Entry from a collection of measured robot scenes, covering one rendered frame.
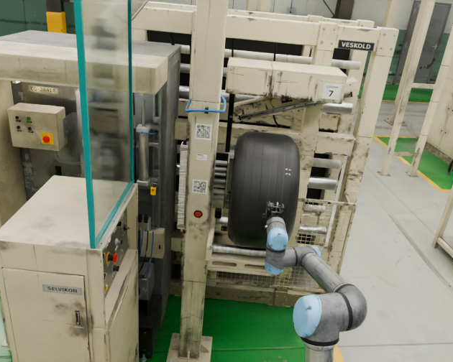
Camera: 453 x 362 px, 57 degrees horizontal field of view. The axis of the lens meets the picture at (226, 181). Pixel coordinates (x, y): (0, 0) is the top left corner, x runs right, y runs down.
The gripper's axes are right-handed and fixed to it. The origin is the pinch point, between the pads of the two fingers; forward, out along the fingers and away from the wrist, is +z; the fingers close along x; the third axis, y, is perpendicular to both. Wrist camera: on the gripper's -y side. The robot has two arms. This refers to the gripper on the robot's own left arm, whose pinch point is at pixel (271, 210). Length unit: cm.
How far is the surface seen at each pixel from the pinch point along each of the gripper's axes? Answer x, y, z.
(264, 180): 4.6, 11.9, 4.7
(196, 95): 39, 45, 17
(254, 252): 3.7, -32.3, 17.9
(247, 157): 13.0, 19.8, 11.7
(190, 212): 38.7, -16.5, 23.8
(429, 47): -466, 85, 997
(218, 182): 26, -13, 64
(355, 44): -42, 73, 72
